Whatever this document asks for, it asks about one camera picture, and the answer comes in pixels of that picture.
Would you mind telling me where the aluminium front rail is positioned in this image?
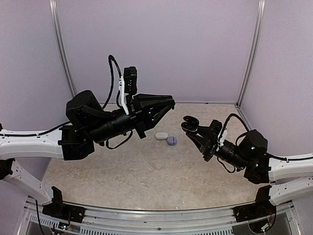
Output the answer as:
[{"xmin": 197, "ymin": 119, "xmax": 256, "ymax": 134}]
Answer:
[{"xmin": 17, "ymin": 200, "xmax": 301, "ymax": 235}]

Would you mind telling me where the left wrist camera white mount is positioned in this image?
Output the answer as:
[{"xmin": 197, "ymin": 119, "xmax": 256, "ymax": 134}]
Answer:
[{"xmin": 117, "ymin": 66, "xmax": 137, "ymax": 115}]

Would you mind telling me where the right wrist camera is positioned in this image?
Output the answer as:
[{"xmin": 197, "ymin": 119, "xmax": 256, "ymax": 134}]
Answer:
[{"xmin": 209, "ymin": 119, "xmax": 227, "ymax": 147}]

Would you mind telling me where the aluminium corner post right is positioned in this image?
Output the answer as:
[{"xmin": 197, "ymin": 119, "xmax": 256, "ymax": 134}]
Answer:
[{"xmin": 236, "ymin": 0, "xmax": 266, "ymax": 109}]

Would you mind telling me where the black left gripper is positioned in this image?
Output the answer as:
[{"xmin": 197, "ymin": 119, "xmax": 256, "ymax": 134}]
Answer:
[{"xmin": 88, "ymin": 94, "xmax": 176, "ymax": 144}]

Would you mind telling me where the aluminium corner post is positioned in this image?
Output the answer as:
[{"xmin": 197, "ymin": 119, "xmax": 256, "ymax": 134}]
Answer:
[
  {"xmin": 49, "ymin": 0, "xmax": 77, "ymax": 98},
  {"xmin": 236, "ymin": 0, "xmax": 266, "ymax": 109}
]

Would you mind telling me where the aluminium corner post left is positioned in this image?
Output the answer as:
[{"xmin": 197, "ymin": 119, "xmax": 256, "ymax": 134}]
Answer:
[{"xmin": 49, "ymin": 0, "xmax": 77, "ymax": 98}]

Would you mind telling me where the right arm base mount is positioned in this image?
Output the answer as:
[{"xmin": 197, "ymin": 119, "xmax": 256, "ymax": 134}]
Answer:
[{"xmin": 233, "ymin": 186, "xmax": 276, "ymax": 222}]

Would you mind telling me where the purple earbud charging case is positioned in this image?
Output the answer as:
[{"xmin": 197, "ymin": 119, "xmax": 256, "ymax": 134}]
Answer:
[{"xmin": 166, "ymin": 136, "xmax": 178, "ymax": 146}]

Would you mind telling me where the white earbud charging case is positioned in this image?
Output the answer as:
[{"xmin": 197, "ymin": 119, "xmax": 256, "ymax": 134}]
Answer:
[{"xmin": 155, "ymin": 132, "xmax": 169, "ymax": 140}]

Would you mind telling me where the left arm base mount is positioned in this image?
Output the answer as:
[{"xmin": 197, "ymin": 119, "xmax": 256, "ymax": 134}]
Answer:
[{"xmin": 43, "ymin": 186, "xmax": 86, "ymax": 223}]

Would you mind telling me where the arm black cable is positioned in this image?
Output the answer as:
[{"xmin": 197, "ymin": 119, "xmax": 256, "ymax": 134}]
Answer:
[
  {"xmin": 222, "ymin": 113, "xmax": 313, "ymax": 162},
  {"xmin": 0, "ymin": 55, "xmax": 123, "ymax": 138}
]

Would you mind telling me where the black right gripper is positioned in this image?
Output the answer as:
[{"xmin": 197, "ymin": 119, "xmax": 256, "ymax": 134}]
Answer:
[{"xmin": 186, "ymin": 125, "xmax": 250, "ymax": 170}]

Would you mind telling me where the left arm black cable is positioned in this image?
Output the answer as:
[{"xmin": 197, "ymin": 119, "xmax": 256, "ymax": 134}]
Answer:
[{"xmin": 0, "ymin": 55, "xmax": 123, "ymax": 138}]

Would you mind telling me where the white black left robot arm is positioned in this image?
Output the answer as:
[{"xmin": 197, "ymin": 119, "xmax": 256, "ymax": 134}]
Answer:
[{"xmin": 0, "ymin": 90, "xmax": 175, "ymax": 218}]

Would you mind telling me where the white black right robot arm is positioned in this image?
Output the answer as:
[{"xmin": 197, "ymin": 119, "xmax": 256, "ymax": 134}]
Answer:
[{"xmin": 181, "ymin": 116, "xmax": 313, "ymax": 217}]

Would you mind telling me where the black earbud charging case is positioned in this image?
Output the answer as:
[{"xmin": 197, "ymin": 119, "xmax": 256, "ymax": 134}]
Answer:
[{"xmin": 181, "ymin": 116, "xmax": 199, "ymax": 134}]

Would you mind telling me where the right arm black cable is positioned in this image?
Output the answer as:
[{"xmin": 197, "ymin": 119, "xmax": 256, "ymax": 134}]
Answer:
[{"xmin": 222, "ymin": 113, "xmax": 313, "ymax": 162}]

